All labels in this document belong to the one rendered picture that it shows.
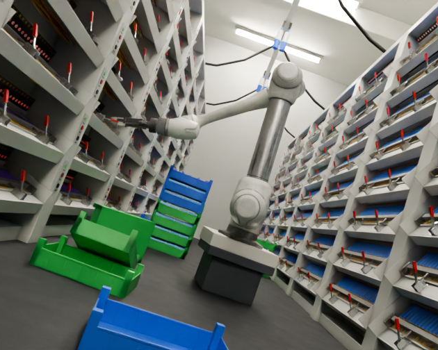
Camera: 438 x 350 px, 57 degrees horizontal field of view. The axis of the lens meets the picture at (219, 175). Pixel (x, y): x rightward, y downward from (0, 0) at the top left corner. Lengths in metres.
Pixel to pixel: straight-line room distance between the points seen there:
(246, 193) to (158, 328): 0.84
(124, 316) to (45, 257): 0.40
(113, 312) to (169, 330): 0.14
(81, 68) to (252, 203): 0.85
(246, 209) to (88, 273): 0.71
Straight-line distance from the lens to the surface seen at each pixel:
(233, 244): 1.84
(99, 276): 1.26
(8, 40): 1.10
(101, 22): 1.69
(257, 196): 1.68
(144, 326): 1.00
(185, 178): 2.69
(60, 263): 1.29
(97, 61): 1.60
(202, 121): 2.16
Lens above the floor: 0.30
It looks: 7 degrees up
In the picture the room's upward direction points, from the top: 20 degrees clockwise
